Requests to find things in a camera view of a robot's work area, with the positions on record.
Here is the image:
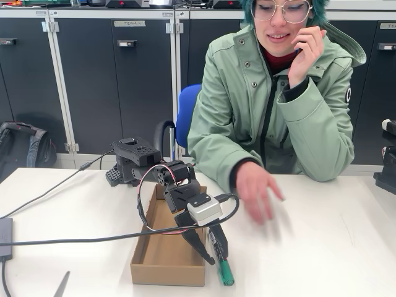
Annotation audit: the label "person's left forearm green sleeve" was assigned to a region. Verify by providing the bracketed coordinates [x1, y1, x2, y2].
[276, 75, 355, 183]

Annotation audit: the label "dark grey cabinet door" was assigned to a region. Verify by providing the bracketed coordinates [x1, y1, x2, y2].
[0, 17, 67, 155]
[180, 19, 248, 149]
[54, 18, 124, 155]
[376, 20, 396, 124]
[324, 20, 383, 166]

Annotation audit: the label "black machine with red logo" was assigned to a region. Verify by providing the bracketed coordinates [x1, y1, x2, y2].
[105, 0, 151, 9]
[212, 0, 246, 10]

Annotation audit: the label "blue office chair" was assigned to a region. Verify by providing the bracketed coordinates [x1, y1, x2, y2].
[153, 84, 204, 158]

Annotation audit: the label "person's head with green hair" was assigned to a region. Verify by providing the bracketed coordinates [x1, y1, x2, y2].
[240, 0, 330, 58]

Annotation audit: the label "silver white wrist camera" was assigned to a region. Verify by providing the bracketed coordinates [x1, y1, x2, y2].
[186, 194, 224, 227]

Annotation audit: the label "person's left hand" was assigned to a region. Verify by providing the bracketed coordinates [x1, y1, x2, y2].
[288, 25, 327, 88]

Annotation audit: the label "flat black power box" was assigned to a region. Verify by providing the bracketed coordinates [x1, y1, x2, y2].
[0, 217, 15, 261]

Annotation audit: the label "gold rimmed glasses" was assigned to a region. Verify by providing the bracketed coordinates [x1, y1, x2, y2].
[250, 0, 314, 25]

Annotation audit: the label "thick black camera cable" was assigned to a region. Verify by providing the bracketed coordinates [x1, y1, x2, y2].
[0, 192, 241, 248]

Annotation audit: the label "grey cable with ferrite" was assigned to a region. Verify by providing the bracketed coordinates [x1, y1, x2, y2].
[0, 150, 116, 219]

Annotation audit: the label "black grey backpack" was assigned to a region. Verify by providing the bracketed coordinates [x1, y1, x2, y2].
[0, 121, 58, 184]

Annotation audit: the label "red white servo wire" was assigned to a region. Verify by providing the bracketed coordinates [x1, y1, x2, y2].
[137, 165, 202, 235]

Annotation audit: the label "cabinet door with team label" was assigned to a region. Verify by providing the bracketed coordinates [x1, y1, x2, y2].
[110, 19, 176, 156]

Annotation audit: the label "person's right forearm green sleeve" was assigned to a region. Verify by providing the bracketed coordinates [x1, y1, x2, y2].
[187, 132, 269, 194]

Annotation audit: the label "shallow brown cardboard box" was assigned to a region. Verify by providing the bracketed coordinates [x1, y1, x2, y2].
[129, 184, 208, 287]

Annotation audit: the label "person's right hand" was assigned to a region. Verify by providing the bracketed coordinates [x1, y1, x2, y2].
[235, 163, 285, 226]

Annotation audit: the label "person's torso in green jacket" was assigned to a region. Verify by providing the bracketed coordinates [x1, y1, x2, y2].
[187, 24, 368, 183]

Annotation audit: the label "green capped permanent marker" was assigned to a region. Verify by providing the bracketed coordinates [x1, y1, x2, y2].
[208, 228, 235, 287]

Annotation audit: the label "short dark cable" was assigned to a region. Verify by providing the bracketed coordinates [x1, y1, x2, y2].
[0, 258, 9, 297]

